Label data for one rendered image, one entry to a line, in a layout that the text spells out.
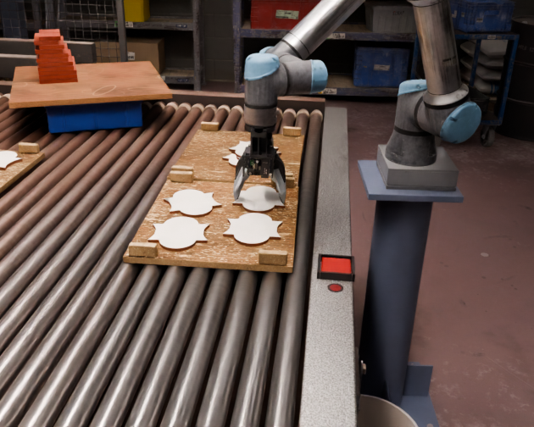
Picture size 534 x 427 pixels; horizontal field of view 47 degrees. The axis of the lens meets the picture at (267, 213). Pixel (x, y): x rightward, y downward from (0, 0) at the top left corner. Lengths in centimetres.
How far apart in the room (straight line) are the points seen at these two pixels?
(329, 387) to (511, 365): 173
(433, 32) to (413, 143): 36
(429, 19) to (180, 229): 76
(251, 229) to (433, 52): 63
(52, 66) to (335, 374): 156
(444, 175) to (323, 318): 80
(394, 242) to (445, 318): 98
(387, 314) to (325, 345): 98
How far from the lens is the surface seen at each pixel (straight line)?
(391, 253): 192
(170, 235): 133
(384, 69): 591
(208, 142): 190
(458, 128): 166
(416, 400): 236
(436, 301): 293
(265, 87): 135
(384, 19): 581
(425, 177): 180
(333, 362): 104
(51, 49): 223
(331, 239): 139
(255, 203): 147
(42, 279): 128
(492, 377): 257
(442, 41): 158
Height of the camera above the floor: 157
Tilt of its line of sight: 26 degrees down
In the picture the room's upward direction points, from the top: 2 degrees clockwise
